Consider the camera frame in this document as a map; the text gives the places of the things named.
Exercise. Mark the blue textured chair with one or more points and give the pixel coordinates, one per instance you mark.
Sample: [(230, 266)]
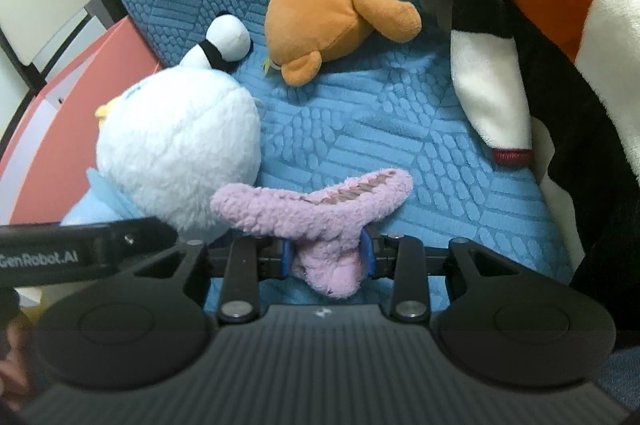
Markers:
[(375, 130)]

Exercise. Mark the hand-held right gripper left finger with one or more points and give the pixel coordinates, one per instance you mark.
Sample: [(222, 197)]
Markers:
[(286, 259)]

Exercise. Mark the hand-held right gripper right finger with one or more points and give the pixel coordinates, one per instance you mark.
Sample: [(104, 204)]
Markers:
[(366, 254)]

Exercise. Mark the person's left hand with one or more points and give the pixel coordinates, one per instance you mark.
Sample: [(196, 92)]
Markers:
[(10, 367)]

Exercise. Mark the pink cardboard box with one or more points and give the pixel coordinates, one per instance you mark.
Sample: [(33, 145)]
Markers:
[(50, 130)]

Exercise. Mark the brown bear plush toy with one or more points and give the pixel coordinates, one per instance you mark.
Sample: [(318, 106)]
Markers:
[(320, 15)]

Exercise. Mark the blue duck plush toy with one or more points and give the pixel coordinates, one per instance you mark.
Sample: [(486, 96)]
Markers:
[(175, 145)]

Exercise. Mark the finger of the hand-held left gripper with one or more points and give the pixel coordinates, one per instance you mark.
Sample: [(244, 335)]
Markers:
[(135, 240)]

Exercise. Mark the purple fluffy plush toy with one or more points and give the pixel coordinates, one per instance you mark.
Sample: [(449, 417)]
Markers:
[(280, 210)]

